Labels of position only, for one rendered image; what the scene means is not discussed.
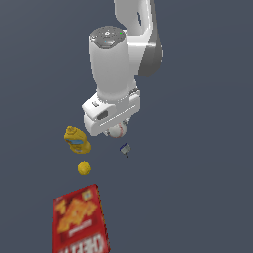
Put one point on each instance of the red cracker box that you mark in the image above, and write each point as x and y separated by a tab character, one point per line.
79	221

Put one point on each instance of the yellow mustard bottle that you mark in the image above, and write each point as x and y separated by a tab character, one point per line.
77	141

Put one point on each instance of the small grey blue clamp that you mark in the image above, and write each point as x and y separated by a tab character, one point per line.
125	149

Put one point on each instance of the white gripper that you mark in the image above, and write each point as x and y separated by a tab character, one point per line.
112	113

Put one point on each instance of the small yellow ball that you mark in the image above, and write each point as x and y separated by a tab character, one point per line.
84	168

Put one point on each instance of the white baseball with red stitching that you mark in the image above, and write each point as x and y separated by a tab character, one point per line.
117	130

